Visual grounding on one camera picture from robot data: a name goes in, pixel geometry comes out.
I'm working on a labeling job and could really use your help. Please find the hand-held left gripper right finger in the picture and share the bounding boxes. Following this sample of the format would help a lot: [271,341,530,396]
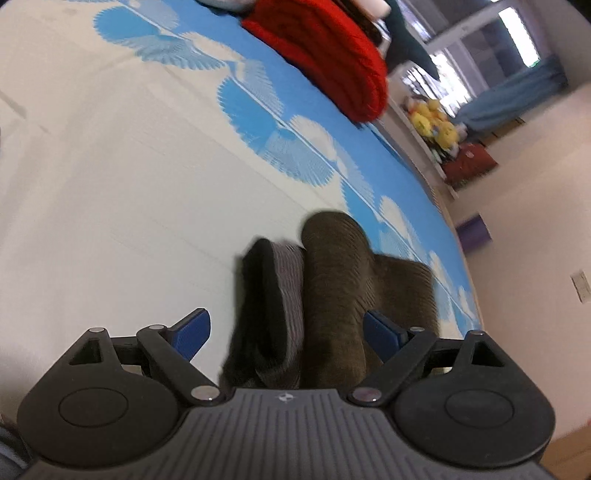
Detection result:
[347,311,506,408]

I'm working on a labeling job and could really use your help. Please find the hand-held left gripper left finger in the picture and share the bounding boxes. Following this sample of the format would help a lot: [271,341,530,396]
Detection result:
[68,308,227,407]

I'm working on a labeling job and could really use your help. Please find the brown and grey sock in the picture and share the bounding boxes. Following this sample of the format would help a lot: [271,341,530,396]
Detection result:
[219,210,441,391]

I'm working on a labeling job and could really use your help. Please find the purple box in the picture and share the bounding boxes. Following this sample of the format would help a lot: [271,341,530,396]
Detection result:
[456,213,493,253]

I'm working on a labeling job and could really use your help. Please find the white blue patterned bed sheet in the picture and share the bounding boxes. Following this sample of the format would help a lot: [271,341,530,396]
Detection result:
[0,0,483,393]

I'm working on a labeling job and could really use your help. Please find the white low shelf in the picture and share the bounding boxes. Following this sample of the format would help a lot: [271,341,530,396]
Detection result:
[387,102,461,200]

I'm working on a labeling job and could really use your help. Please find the red bag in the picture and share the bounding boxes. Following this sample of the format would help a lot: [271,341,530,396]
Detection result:
[443,143,499,188]

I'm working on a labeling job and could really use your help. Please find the yellow plush toys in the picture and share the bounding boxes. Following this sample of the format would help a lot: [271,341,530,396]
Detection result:
[406,98,463,154]

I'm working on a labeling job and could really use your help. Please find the blue curtain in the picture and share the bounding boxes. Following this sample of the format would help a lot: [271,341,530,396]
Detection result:
[455,58,570,136]

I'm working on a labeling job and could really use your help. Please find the red knitted garment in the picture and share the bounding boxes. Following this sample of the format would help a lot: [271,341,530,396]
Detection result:
[242,0,389,123]

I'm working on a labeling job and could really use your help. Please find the teal cloth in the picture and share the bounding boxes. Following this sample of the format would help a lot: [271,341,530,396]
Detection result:
[383,0,438,78]

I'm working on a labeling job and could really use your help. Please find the window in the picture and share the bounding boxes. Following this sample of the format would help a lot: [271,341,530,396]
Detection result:
[402,0,555,112]

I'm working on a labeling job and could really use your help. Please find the white wall outlet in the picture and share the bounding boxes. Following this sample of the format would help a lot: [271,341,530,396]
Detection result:
[570,270,591,304]

